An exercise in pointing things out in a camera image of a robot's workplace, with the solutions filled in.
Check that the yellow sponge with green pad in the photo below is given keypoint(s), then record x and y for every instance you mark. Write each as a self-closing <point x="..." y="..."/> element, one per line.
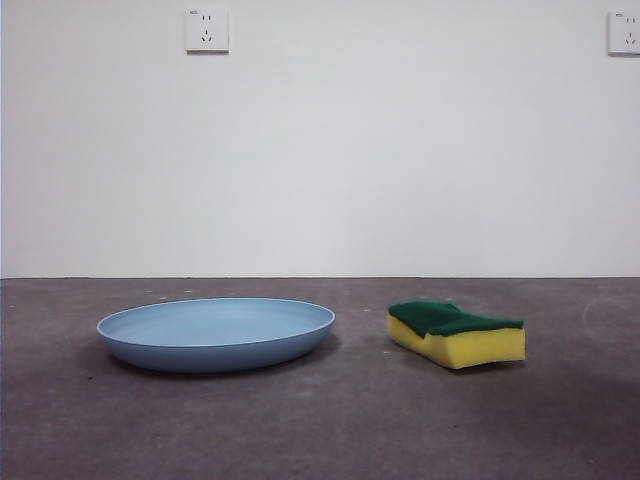
<point x="475" y="350"/>

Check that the white wall socket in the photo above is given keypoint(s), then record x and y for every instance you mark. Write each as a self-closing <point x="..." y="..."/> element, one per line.
<point x="625" y="32"/>
<point x="207" y="30"/>

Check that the light blue round plate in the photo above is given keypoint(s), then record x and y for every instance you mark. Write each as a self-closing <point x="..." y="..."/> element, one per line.
<point x="215" y="335"/>

